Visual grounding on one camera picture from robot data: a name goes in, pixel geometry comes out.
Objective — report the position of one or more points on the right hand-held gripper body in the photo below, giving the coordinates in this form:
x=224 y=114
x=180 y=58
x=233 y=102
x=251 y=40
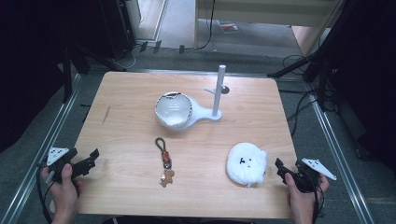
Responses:
x=311 y=174

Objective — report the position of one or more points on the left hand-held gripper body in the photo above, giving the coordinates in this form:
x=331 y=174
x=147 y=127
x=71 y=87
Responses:
x=57 y=154

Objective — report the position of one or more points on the person's right hand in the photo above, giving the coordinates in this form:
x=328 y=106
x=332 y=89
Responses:
x=301 y=199

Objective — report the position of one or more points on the person's left hand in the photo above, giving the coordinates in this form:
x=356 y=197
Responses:
x=63 y=193

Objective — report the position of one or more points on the white fluffy plush pouch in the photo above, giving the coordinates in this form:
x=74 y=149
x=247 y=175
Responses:
x=246 y=164

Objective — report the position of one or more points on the black stand leg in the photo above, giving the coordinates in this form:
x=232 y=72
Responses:
x=67 y=74

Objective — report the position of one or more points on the white bowl with speckled rim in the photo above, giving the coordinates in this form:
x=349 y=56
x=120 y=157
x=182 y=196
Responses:
x=173 y=109

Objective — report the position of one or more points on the dark round disc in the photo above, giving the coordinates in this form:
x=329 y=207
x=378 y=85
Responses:
x=225 y=90

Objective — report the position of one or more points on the white stand with pole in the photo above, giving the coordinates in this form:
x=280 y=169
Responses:
x=217 y=93

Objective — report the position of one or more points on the black tripod leg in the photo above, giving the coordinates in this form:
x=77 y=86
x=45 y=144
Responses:
x=295 y=64

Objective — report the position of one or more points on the person's dark clothing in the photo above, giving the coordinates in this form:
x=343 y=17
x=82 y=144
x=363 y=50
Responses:
x=174 y=221

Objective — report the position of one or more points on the black tape strip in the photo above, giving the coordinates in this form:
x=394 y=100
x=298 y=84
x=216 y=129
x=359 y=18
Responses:
x=157 y=46
x=181 y=49
x=143 y=46

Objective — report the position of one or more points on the black cabinet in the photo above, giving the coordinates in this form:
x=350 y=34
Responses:
x=120 y=28

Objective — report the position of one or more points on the red and grey booklet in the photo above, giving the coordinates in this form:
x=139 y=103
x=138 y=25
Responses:
x=229 y=26

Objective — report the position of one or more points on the light wooden partition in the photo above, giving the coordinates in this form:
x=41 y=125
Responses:
x=264 y=12

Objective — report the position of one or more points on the metal floor rail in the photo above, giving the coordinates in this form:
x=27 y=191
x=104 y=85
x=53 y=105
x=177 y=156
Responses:
x=199 y=72
x=34 y=161
x=339 y=161

